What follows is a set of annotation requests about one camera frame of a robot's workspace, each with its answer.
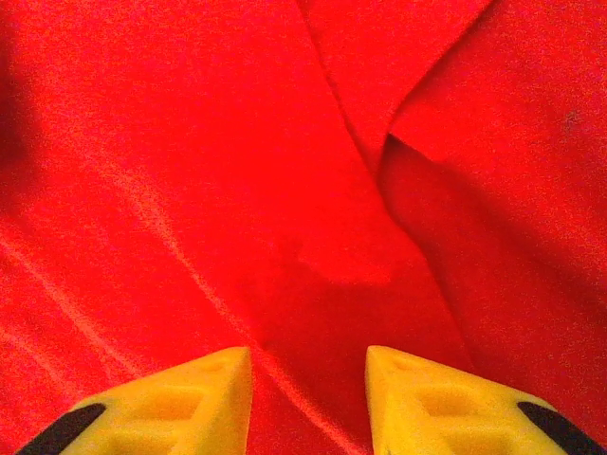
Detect red t-shirt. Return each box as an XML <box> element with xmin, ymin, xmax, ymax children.
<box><xmin>0</xmin><ymin>0</ymin><xmax>607</xmax><ymax>455</ymax></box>

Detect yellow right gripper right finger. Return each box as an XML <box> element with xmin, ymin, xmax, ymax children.
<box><xmin>364</xmin><ymin>345</ymin><xmax>607</xmax><ymax>455</ymax></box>

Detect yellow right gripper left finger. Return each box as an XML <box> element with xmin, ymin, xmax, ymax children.
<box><xmin>16</xmin><ymin>346</ymin><xmax>254</xmax><ymax>455</ymax></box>

